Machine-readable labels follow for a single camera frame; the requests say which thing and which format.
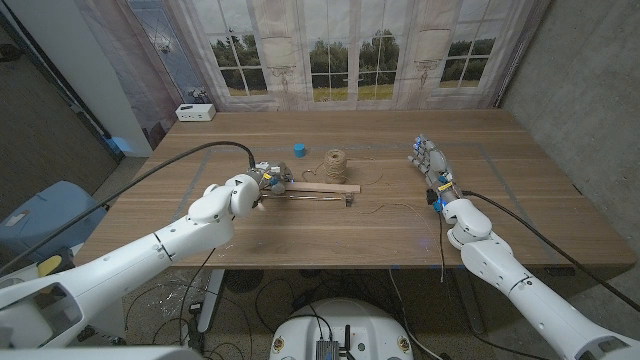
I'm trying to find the grey radio module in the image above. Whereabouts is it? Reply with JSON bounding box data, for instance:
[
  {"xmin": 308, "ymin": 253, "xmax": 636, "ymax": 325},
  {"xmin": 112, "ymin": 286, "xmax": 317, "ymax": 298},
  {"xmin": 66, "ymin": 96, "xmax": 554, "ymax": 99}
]
[{"xmin": 314, "ymin": 324, "xmax": 357, "ymax": 360}]

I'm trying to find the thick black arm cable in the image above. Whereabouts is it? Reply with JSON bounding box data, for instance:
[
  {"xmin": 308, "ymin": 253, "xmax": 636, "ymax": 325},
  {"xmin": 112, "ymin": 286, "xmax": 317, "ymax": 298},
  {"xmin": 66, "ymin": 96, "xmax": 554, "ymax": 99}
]
[
  {"xmin": 462, "ymin": 189, "xmax": 640, "ymax": 312},
  {"xmin": 0, "ymin": 140, "xmax": 257, "ymax": 274}
]

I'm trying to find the printed window backdrop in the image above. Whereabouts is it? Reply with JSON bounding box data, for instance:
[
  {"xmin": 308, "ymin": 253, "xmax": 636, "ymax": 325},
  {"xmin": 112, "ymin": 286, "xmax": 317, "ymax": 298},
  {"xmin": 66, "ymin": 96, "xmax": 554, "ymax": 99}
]
[{"xmin": 74, "ymin": 0, "xmax": 551, "ymax": 112}]

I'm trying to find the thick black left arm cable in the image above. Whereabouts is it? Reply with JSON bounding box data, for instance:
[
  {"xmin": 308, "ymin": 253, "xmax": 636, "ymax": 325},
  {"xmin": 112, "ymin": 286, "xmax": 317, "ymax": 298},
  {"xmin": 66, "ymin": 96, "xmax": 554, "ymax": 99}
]
[{"xmin": 0, "ymin": 140, "xmax": 257, "ymax": 274}]

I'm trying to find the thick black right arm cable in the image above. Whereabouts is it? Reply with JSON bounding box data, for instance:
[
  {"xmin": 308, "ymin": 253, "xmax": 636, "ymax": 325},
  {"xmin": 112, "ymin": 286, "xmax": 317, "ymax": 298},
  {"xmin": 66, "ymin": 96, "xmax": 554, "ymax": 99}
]
[{"xmin": 462, "ymin": 189, "xmax": 640, "ymax": 312}]

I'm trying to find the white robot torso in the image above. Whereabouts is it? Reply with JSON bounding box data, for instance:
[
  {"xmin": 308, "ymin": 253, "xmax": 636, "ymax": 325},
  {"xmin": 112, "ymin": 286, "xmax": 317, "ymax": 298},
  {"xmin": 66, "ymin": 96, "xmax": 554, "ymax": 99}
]
[{"xmin": 269, "ymin": 298, "xmax": 415, "ymax": 360}]

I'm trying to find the wooden clip hanger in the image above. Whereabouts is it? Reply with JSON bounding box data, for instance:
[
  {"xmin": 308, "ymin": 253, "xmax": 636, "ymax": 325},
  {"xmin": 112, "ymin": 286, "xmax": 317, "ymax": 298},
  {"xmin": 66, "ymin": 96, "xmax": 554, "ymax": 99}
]
[{"xmin": 262, "ymin": 180, "xmax": 362, "ymax": 207}]

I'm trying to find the black round fan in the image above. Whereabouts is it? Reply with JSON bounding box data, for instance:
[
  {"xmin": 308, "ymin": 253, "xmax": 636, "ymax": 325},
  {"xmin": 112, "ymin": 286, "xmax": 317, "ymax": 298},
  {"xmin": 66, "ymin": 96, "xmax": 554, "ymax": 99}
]
[{"xmin": 223, "ymin": 269, "xmax": 265, "ymax": 295}]

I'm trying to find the jute twine spool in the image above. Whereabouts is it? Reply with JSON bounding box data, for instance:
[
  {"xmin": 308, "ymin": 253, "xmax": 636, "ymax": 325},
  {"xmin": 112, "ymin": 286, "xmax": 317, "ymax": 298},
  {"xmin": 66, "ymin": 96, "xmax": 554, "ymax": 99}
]
[{"xmin": 323, "ymin": 148, "xmax": 349, "ymax": 185}]

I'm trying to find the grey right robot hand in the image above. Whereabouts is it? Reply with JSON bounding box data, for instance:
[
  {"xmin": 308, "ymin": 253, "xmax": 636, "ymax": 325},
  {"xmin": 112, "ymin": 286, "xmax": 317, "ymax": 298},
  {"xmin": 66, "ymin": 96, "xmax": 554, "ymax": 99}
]
[{"xmin": 407, "ymin": 134, "xmax": 461, "ymax": 202}]

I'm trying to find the white table leg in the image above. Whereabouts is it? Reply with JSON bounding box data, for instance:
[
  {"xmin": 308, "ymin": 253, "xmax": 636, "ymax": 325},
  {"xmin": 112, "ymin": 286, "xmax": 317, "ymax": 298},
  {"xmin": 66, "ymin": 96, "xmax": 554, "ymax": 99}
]
[{"xmin": 197, "ymin": 268, "xmax": 226, "ymax": 334}]

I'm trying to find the white power socket box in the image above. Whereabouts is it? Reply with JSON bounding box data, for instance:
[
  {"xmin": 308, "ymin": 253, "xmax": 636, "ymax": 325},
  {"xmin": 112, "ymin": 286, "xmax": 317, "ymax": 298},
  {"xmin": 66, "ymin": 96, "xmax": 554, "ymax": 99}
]
[{"xmin": 174, "ymin": 103, "xmax": 217, "ymax": 123}]

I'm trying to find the grey table leg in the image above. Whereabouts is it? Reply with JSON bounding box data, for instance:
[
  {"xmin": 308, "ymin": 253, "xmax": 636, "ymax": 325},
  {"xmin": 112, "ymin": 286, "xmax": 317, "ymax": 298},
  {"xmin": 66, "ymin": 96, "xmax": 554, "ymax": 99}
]
[{"xmin": 452, "ymin": 267, "xmax": 486, "ymax": 335}]

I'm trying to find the blue plastic bin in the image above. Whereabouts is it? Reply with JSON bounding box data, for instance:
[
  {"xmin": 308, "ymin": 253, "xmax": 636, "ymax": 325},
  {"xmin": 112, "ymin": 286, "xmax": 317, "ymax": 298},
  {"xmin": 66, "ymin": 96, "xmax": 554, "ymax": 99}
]
[{"xmin": 0, "ymin": 180, "xmax": 109, "ymax": 261}]

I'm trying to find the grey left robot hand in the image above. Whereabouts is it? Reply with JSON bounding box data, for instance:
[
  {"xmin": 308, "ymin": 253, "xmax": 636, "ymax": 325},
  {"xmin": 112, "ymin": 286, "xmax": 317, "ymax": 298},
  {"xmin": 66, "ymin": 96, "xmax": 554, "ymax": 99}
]
[{"xmin": 247, "ymin": 160, "xmax": 296, "ymax": 196}]

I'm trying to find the yellow black foot pedal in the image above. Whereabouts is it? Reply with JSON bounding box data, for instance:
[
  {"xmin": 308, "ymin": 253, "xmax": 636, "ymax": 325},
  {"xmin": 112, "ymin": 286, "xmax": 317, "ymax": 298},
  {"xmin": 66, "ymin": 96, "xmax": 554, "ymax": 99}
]
[{"xmin": 37, "ymin": 247, "xmax": 76, "ymax": 279}]

